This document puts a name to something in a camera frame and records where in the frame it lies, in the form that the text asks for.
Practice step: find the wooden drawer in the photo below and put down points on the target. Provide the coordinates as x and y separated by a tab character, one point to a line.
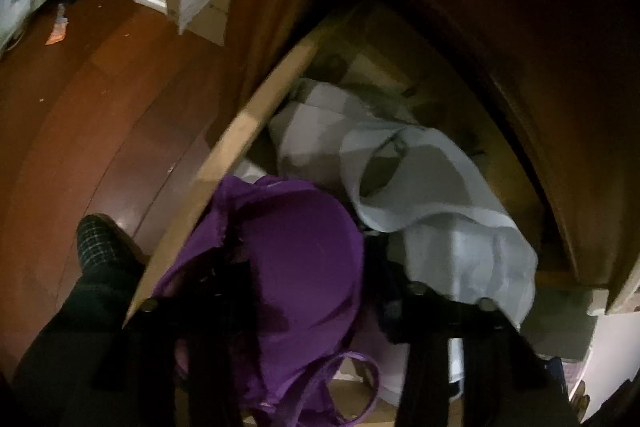
250	122

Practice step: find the person's leg in dark trousers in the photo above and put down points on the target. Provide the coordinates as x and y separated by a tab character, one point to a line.
75	322

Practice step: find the white grey folded cloth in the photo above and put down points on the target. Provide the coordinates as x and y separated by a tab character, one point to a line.
305	132

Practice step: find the wooden nightstand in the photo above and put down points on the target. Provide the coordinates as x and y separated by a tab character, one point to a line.
500	7

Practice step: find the light blue underwear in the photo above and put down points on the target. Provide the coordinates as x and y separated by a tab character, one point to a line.
450	207

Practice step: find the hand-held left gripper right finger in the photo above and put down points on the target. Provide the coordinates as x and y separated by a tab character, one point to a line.
392	307

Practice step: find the orange wrapper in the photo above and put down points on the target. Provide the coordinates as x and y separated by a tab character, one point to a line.
56	29

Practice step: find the purple bra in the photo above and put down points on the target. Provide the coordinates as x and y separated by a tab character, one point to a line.
300	267

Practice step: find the plaid slipper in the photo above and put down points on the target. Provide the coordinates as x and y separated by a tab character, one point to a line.
102	242

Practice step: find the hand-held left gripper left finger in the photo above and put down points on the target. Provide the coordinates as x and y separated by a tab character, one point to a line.
220	302

